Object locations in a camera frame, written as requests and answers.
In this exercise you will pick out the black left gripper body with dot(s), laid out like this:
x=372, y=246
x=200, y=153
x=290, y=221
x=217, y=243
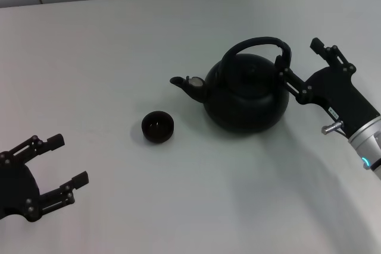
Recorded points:
x=18, y=191

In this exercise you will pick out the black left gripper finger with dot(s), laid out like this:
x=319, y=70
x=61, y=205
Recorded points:
x=62, y=194
x=35, y=148

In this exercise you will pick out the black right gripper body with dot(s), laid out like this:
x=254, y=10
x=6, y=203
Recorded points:
x=336, y=96

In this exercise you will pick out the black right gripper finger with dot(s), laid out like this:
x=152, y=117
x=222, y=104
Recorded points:
x=336, y=57
x=294, y=83

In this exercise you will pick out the dark green round teapot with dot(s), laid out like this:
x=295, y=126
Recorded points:
x=247, y=108

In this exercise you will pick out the dark green teapot lid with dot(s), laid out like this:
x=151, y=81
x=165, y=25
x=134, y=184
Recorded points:
x=250, y=72

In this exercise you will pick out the small dark brown teacup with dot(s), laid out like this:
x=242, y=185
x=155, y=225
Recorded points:
x=157, y=127

